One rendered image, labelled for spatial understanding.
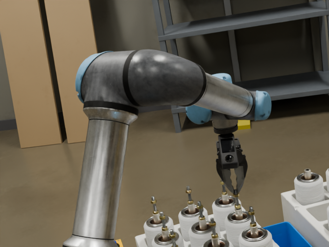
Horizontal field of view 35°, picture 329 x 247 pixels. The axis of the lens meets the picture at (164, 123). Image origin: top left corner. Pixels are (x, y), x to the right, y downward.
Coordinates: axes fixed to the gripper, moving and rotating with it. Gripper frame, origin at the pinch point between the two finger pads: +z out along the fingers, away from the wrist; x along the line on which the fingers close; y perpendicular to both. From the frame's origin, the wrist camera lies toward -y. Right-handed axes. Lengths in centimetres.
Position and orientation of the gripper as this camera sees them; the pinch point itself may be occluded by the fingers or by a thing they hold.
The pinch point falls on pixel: (235, 189)
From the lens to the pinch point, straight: 161.7
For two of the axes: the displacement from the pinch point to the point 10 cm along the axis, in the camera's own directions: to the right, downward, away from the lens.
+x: -9.8, 1.6, 0.8
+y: 0.3, -3.1, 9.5
